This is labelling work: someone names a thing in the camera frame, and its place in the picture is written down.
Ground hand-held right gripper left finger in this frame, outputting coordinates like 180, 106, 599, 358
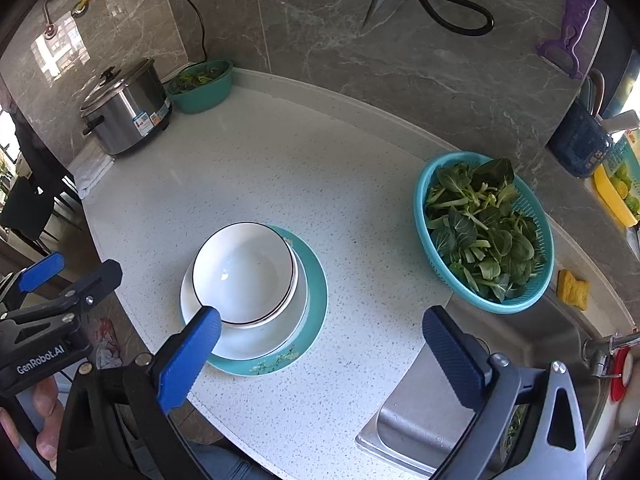
55, 305, 222, 480

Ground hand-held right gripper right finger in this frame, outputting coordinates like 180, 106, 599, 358
422, 305, 588, 480

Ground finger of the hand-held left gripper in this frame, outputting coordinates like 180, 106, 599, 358
0, 252, 66, 311
0, 259, 123, 331

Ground white plate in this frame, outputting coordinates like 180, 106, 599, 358
180, 247, 310, 361

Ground black-rimmed floral bowl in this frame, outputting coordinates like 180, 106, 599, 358
192, 221, 297, 330

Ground teal floral plate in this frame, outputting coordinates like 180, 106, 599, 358
205, 224, 329, 377

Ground person's left hand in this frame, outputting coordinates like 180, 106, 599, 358
0, 376, 60, 461

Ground stainless steel sink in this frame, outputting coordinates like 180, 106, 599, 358
355, 290, 621, 480

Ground crumpled cloth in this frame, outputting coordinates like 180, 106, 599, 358
92, 317, 123, 368

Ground dark chair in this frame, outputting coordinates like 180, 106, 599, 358
0, 175, 56, 243

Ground white cloth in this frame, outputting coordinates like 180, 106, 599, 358
72, 157, 118, 201

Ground person's blue jeans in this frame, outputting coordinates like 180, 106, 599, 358
187, 437, 266, 480

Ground leafy green vegetables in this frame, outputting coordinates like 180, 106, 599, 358
424, 157, 546, 303

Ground yellow sponge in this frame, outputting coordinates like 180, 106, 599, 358
556, 269, 591, 311

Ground metal faucet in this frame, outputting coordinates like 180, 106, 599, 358
582, 330, 640, 378

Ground teal plastic colander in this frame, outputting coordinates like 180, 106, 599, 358
413, 151, 556, 315

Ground stainless steel rice cooker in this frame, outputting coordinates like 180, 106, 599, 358
80, 57, 173, 157

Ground red round lid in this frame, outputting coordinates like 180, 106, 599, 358
610, 347, 632, 401

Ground green plastic basin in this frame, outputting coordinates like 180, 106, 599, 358
165, 59, 235, 115

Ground green vegetable scraps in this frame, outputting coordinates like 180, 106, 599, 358
172, 62, 228, 93

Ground yellow tray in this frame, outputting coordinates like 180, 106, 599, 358
592, 165, 640, 228

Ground blue utensil holder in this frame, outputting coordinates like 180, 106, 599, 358
547, 97, 615, 178

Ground printed carton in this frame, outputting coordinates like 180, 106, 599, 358
602, 130, 640, 196

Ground grey kitchen utensil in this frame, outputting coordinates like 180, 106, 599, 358
580, 69, 607, 113

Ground purple plastic utensil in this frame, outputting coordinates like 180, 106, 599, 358
536, 0, 601, 80

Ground metal hose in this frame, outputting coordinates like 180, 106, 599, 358
42, 0, 61, 40

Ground black power cable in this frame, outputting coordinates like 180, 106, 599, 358
181, 0, 208, 63

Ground white utensil handle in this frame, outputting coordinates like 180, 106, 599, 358
602, 110, 640, 133

